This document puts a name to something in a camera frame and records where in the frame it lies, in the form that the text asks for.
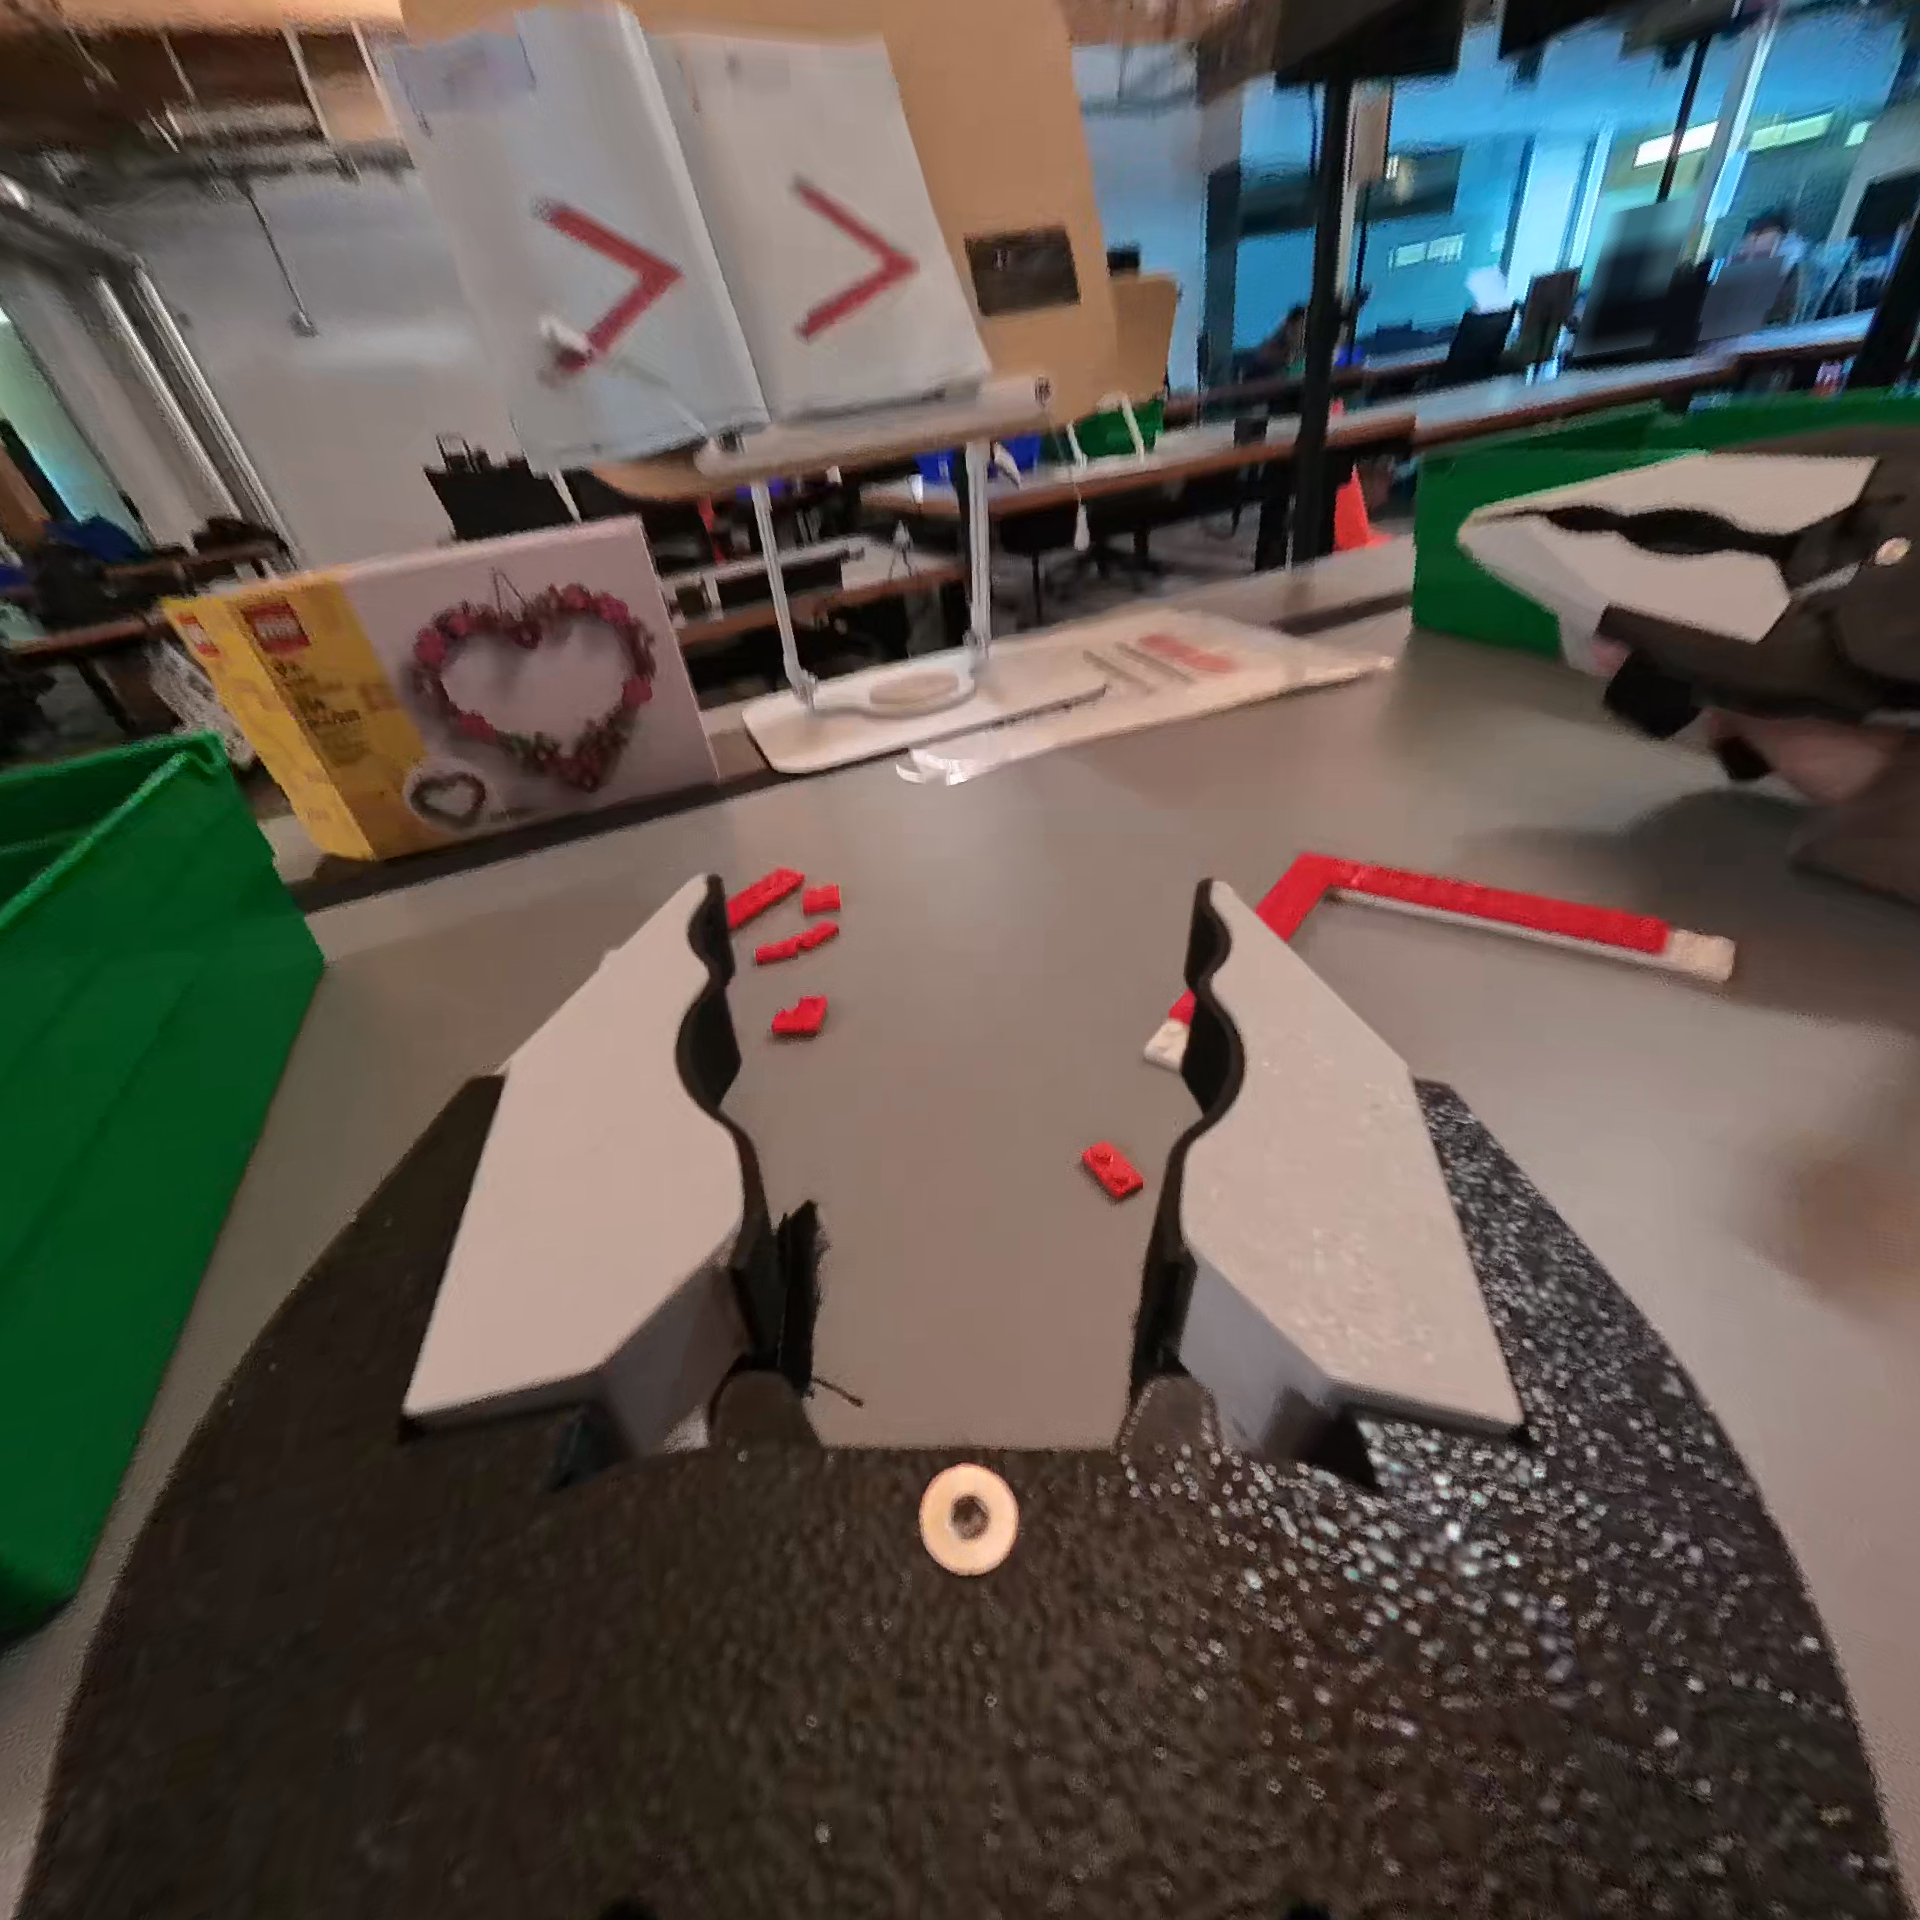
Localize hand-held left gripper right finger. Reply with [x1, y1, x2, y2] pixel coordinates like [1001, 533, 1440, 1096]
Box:
[1131, 877, 1528, 1460]

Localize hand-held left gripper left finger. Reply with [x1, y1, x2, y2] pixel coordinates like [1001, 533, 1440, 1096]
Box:
[400, 873, 825, 1460]

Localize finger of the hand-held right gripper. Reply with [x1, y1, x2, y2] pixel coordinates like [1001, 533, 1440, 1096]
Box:
[1458, 451, 1882, 549]
[1467, 526, 1826, 672]

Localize red and white lego frame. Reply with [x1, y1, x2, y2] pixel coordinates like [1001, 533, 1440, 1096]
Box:
[1143, 853, 1740, 1069]

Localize green plastic bin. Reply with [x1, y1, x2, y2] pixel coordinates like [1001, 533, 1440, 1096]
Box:
[1410, 385, 1920, 662]
[0, 731, 327, 1643]

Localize white and yellow lego box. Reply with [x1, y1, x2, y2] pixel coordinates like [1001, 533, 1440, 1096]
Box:
[163, 516, 722, 863]

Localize long background desk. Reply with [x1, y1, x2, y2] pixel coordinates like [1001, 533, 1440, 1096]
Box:
[863, 321, 1876, 518]

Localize black pole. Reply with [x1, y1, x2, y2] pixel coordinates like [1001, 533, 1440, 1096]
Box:
[1293, 76, 1361, 568]

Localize clear plastic bag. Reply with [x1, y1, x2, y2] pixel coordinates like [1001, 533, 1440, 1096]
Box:
[900, 613, 1396, 789]

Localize white book stand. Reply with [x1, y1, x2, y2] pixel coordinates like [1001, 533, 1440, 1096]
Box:
[692, 375, 1113, 777]

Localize open instruction booklet on stand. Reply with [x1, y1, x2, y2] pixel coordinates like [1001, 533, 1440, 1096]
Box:
[402, 0, 1186, 437]

